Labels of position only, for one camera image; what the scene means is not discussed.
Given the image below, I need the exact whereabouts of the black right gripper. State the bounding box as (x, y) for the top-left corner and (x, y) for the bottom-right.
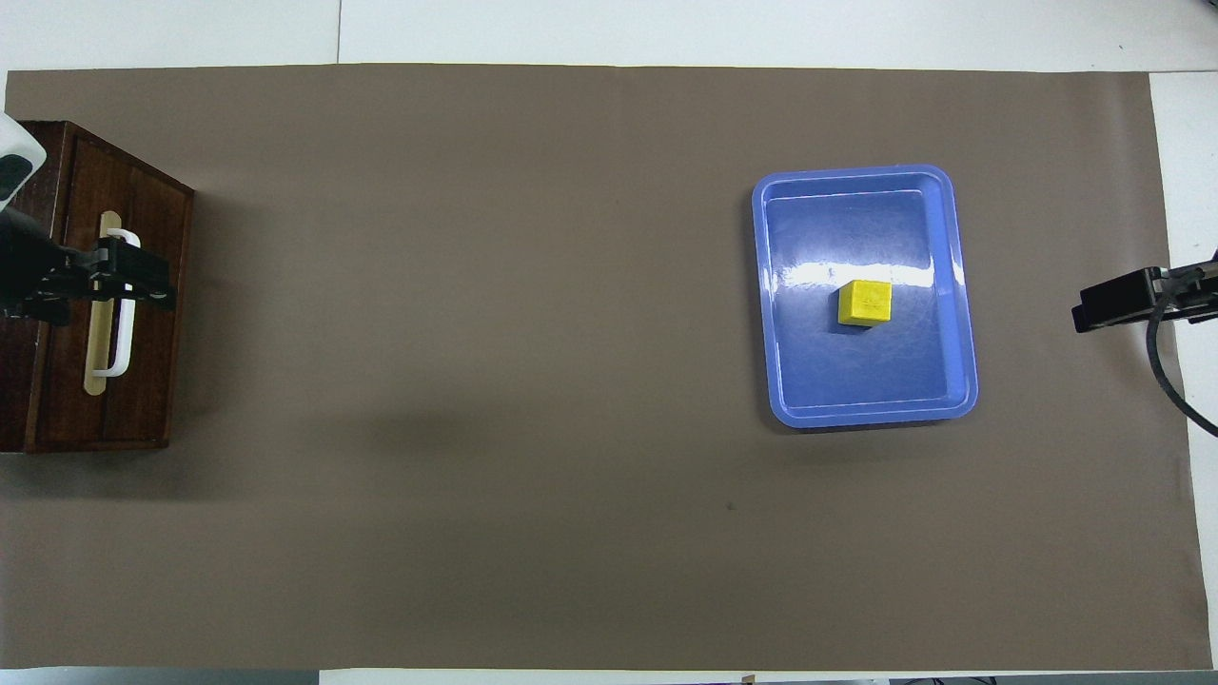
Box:
(1072, 249), (1218, 334)

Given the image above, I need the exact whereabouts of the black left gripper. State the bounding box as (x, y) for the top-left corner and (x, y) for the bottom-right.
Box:
(0, 205), (178, 329)

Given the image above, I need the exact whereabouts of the white drawer handle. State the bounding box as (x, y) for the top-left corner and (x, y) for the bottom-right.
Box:
(101, 228), (142, 379)

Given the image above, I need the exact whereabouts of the yellow cube block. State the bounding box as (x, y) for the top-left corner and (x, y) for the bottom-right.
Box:
(837, 280), (894, 328)

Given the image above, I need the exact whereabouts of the dark wooden drawer cabinet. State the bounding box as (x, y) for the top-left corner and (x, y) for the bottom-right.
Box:
(0, 121), (196, 454)

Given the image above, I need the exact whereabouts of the blue plastic tray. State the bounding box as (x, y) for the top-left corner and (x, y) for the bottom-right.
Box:
(751, 165), (980, 430)

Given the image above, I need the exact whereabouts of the brown paper table mat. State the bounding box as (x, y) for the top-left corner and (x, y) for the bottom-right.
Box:
(0, 64), (1214, 672)

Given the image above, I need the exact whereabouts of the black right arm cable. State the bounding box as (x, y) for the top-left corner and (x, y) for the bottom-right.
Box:
(1146, 271), (1218, 439)

